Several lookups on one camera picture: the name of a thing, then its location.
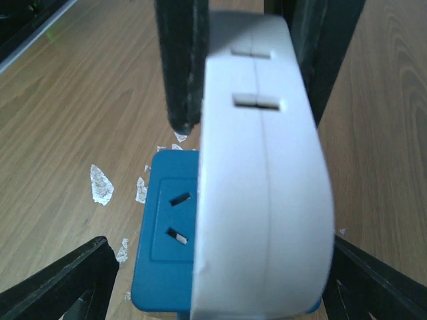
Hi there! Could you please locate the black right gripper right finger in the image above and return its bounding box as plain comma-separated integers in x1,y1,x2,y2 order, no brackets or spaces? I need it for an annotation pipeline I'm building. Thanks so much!
322,236,426,319

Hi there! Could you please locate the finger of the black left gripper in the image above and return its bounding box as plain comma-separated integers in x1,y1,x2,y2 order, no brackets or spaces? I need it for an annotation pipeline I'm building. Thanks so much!
154,0,209,135
282,0,366,125

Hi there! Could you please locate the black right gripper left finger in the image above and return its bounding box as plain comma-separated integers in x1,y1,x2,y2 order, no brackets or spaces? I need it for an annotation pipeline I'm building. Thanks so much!
1,236,119,319

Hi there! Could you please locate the dark blue cube adapter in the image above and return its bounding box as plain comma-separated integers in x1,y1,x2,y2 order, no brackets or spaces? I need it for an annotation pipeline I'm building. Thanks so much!
131,149,323,316

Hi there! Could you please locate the white square plug adapter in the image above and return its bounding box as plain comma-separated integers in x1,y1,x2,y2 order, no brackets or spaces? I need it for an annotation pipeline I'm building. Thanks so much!
190,11,334,319

